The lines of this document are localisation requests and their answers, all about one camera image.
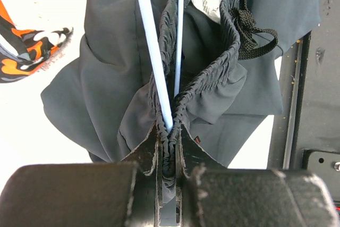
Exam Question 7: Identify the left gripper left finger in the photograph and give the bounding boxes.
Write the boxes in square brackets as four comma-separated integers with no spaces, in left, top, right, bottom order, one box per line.
[1,126,162,226]

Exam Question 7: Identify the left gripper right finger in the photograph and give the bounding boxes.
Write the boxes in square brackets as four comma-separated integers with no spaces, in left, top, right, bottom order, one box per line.
[176,127,339,226]

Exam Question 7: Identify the blue wire hanger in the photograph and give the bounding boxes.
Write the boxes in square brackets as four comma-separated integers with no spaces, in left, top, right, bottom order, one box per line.
[138,0,184,132]

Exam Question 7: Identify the dark navy shorts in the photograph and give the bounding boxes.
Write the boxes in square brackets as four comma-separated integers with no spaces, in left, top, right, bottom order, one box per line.
[40,0,322,227]

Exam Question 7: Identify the camouflage orange black shorts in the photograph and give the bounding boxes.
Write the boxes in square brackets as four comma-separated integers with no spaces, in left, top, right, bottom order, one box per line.
[1,3,73,83]

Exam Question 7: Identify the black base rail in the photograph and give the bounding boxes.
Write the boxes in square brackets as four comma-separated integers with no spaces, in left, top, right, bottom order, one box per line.
[267,0,340,180]

